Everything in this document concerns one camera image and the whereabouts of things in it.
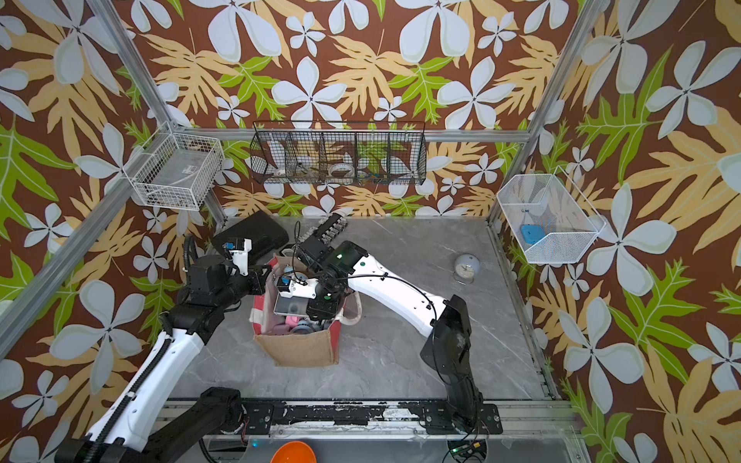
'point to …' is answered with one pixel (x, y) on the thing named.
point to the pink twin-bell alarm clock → (291, 321)
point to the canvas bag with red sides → (320, 347)
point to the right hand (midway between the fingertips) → (313, 304)
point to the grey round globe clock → (467, 266)
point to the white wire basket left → (175, 170)
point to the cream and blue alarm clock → (303, 327)
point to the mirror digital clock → (288, 306)
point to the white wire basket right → (548, 218)
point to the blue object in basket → (532, 232)
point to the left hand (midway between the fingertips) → (269, 263)
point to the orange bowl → (293, 451)
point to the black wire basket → (382, 152)
